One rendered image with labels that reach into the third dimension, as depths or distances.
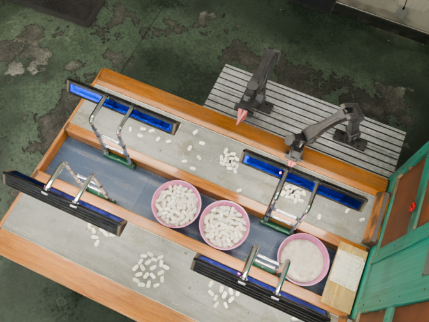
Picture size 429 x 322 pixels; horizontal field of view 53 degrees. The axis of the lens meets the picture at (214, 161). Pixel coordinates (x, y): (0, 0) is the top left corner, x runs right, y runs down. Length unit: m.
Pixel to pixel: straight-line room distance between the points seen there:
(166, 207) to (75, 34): 2.13
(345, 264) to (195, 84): 1.94
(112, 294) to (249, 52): 2.34
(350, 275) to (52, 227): 1.56
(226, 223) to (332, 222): 0.57
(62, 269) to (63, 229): 0.21
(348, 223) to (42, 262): 1.60
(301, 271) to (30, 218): 1.45
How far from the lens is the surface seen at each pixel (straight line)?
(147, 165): 2.41
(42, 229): 2.45
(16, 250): 2.44
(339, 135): 2.67
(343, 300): 2.29
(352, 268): 2.33
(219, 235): 2.29
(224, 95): 2.70
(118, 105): 2.22
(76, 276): 2.31
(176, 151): 2.45
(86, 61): 3.81
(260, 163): 2.05
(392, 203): 2.39
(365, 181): 2.50
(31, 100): 3.73
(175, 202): 2.34
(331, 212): 2.41
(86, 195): 2.40
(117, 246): 2.31
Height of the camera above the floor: 2.96
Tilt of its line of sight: 67 degrees down
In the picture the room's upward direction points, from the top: 3 degrees clockwise
